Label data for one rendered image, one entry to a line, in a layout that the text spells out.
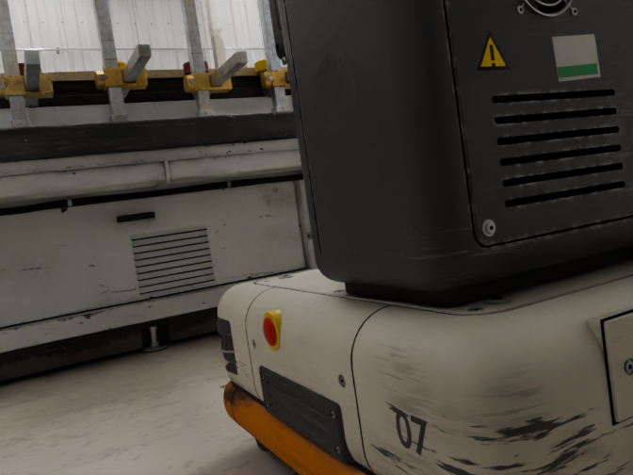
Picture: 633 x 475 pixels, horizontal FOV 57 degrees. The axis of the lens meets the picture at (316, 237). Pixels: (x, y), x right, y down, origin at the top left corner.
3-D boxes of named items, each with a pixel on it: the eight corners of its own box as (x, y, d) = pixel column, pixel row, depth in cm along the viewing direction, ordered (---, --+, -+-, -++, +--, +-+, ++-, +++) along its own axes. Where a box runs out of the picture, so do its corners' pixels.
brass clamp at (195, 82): (233, 88, 175) (230, 71, 175) (189, 90, 169) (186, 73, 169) (226, 92, 181) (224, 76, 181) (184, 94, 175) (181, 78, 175)
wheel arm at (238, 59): (249, 65, 153) (247, 49, 153) (237, 66, 151) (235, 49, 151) (204, 103, 192) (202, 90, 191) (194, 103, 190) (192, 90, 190)
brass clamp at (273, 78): (306, 84, 186) (303, 68, 186) (267, 86, 180) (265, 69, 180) (298, 89, 192) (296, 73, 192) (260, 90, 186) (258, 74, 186)
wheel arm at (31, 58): (41, 67, 130) (39, 48, 130) (25, 68, 129) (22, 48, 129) (39, 108, 169) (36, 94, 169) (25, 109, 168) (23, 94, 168)
